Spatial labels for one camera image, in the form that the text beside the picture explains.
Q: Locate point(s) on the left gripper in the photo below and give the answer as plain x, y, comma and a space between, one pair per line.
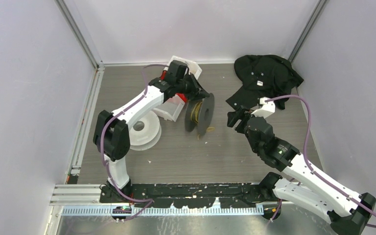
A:
197, 93

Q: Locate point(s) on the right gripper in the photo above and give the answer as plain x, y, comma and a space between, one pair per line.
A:
243, 113

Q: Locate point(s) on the black perforated spool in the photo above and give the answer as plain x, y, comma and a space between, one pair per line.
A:
199, 115

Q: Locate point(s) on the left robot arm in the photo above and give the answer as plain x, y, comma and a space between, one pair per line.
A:
111, 135

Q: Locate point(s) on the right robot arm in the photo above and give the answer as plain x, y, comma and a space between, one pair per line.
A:
345, 210

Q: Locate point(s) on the red plastic bin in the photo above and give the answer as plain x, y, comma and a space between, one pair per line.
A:
181, 96

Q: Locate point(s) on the near white plastic bin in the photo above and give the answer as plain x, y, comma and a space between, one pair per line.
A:
171, 109

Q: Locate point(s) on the black cloth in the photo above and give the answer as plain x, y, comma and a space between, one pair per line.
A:
271, 75

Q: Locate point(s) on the white perforated spool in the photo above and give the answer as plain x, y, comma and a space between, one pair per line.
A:
145, 133

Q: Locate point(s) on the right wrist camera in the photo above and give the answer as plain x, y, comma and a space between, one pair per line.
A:
265, 108

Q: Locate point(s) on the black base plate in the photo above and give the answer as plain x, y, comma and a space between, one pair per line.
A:
192, 196

